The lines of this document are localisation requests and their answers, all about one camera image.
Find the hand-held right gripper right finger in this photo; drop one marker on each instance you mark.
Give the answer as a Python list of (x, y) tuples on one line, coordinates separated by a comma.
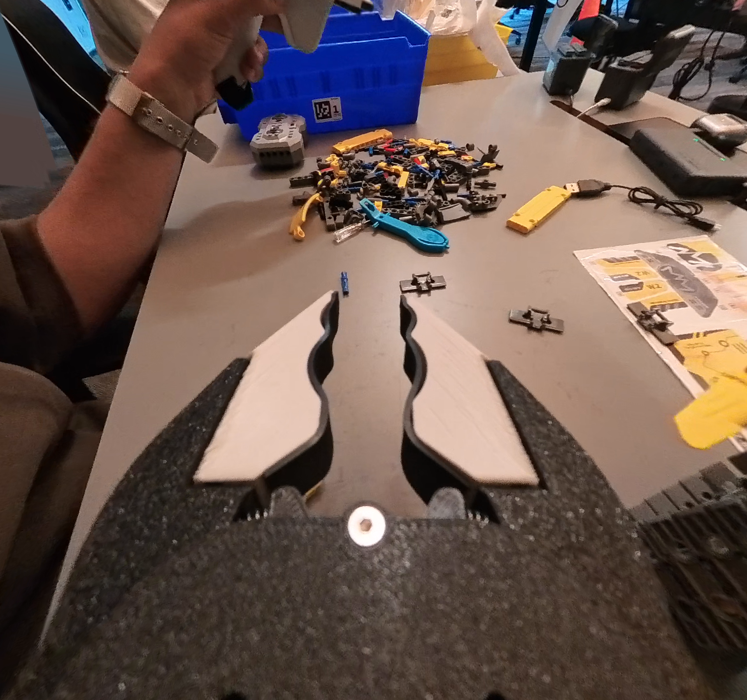
[(472, 420)]

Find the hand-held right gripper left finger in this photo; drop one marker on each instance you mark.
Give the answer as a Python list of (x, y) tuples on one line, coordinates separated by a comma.
[(262, 420)]

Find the pile of toy building parts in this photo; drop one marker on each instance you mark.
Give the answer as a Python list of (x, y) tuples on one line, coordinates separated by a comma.
[(402, 180)]

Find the black toy track link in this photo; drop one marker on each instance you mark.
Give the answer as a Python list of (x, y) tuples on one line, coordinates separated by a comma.
[(653, 322), (423, 283), (537, 319)]

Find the person's left forearm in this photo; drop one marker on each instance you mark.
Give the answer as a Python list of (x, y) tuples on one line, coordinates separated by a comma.
[(111, 210)]

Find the person's left hand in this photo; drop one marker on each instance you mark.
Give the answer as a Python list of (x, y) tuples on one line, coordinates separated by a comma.
[(181, 40)]

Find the blue plastic bin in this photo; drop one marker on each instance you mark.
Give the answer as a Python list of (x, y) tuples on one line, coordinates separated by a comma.
[(362, 75)]

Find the white plastic bag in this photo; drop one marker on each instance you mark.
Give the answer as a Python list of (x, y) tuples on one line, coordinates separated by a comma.
[(449, 5)]

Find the grey toy motor block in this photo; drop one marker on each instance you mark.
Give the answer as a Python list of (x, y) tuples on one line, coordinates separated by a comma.
[(280, 139)]

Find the long yellow toy block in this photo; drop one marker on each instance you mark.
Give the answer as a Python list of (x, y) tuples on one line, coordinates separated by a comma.
[(362, 141), (537, 210)]

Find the yellow plastic bin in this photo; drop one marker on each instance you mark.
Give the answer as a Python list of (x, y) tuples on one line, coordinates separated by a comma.
[(455, 64)]

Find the teal plastic tool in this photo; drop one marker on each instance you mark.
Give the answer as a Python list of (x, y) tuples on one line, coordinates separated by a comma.
[(414, 234)]

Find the yellow curved toy piece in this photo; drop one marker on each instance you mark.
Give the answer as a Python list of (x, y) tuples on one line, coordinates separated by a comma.
[(303, 215)]

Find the clear plastic toy piece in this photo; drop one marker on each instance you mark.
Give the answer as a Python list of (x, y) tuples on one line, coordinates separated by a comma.
[(349, 233)]

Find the person's brown shirt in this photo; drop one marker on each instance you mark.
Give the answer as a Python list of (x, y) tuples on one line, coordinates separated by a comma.
[(35, 420)]

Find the instruction booklet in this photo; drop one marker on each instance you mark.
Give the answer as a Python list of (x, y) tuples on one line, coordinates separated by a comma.
[(653, 280)]

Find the black battery charger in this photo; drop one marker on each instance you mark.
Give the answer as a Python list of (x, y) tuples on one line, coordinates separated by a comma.
[(567, 69), (636, 75)]

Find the black office chair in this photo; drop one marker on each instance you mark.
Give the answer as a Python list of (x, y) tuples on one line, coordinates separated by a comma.
[(52, 64)]

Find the yellow black tracked toy vehicle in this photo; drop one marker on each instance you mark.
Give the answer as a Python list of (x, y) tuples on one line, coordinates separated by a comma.
[(706, 566)]

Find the black box device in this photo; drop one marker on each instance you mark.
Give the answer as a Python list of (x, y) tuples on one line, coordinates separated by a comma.
[(683, 163)]

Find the grey rounded device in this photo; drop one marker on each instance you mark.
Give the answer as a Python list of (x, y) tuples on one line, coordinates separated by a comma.
[(721, 128)]

